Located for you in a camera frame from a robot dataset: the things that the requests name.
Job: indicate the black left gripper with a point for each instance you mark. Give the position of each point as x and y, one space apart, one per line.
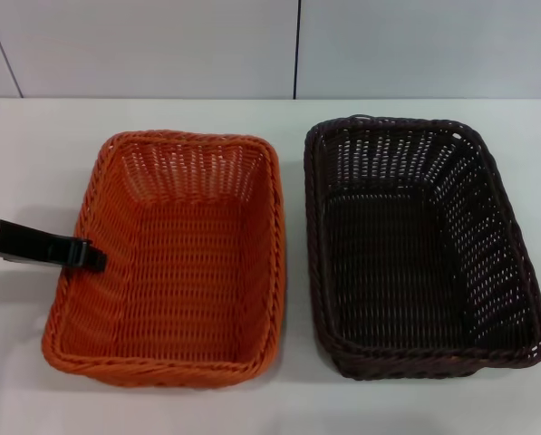
30 244

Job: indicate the dark brown woven basket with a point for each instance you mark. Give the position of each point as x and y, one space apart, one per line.
401 254

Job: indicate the orange woven basket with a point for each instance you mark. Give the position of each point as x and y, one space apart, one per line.
184 254

